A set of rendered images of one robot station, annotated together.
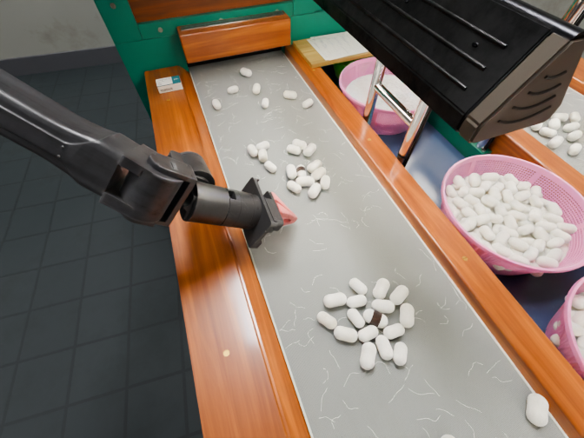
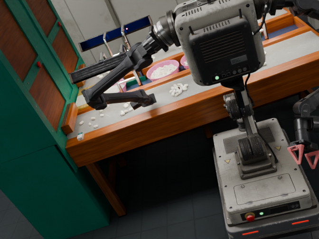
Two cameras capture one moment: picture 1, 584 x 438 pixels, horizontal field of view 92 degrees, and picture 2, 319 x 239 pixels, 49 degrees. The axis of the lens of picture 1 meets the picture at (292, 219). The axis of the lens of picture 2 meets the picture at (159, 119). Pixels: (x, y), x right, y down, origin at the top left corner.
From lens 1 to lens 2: 212 cm
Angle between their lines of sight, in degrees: 47
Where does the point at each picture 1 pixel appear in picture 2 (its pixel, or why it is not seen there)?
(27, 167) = not seen: outside the picture
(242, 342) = (176, 103)
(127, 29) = (56, 136)
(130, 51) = (60, 143)
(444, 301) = (179, 81)
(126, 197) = (144, 95)
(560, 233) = (171, 66)
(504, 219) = (164, 72)
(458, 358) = (189, 79)
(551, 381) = not seen: hidden behind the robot
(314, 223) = not seen: hidden behind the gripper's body
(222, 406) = (186, 103)
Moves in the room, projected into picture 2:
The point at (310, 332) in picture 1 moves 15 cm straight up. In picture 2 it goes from (178, 97) to (171, 78)
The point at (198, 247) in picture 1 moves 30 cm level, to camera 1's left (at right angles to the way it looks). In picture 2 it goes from (151, 114) to (136, 146)
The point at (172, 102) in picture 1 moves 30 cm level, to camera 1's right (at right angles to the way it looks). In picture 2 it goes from (89, 134) to (107, 107)
